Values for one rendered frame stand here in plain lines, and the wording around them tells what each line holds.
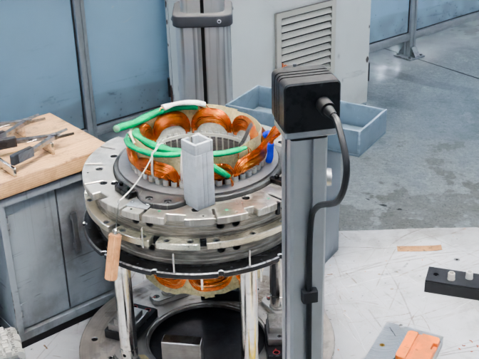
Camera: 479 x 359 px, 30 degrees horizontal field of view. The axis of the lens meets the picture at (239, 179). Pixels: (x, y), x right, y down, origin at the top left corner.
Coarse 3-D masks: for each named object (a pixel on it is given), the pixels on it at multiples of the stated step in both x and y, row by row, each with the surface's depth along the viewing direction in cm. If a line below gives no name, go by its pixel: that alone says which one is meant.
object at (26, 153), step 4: (24, 148) 129; (28, 148) 129; (32, 148) 130; (16, 152) 128; (20, 152) 128; (24, 152) 129; (28, 152) 129; (32, 152) 130; (12, 156) 127; (16, 156) 128; (20, 156) 128; (24, 156) 129; (28, 156) 130; (32, 156) 130; (12, 160) 128; (16, 160) 128; (20, 160) 129; (24, 160) 129; (12, 164) 128; (16, 164) 128
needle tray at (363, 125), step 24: (240, 96) 154; (264, 96) 159; (264, 120) 148; (360, 120) 151; (384, 120) 148; (336, 144) 142; (360, 144) 140; (336, 168) 154; (336, 192) 156; (336, 216) 158; (336, 240) 161
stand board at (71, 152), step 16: (0, 128) 144; (32, 128) 144; (48, 128) 144; (64, 128) 143; (32, 144) 138; (64, 144) 138; (80, 144) 138; (96, 144) 138; (32, 160) 133; (48, 160) 133; (64, 160) 133; (80, 160) 134; (0, 176) 128; (32, 176) 129; (48, 176) 131; (64, 176) 133; (0, 192) 126; (16, 192) 128
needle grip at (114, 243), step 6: (108, 240) 113; (114, 240) 112; (120, 240) 113; (108, 246) 113; (114, 246) 113; (108, 252) 113; (114, 252) 113; (108, 258) 113; (114, 258) 113; (108, 264) 113; (114, 264) 113; (108, 270) 113; (114, 270) 114; (108, 276) 114; (114, 276) 114
